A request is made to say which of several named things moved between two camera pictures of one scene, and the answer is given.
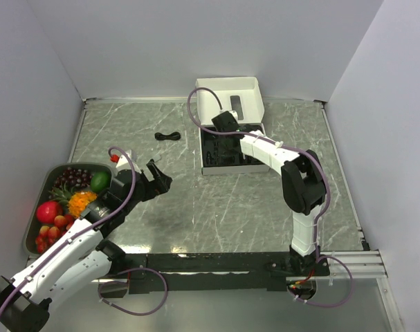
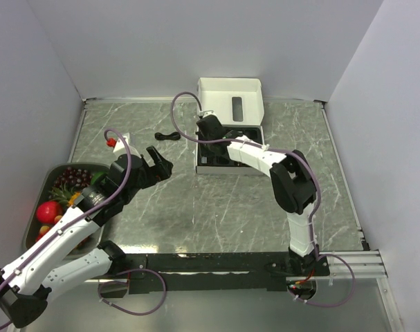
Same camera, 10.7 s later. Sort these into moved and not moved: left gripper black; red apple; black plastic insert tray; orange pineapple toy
Moved: left gripper black
Not moved: orange pineapple toy; black plastic insert tray; red apple
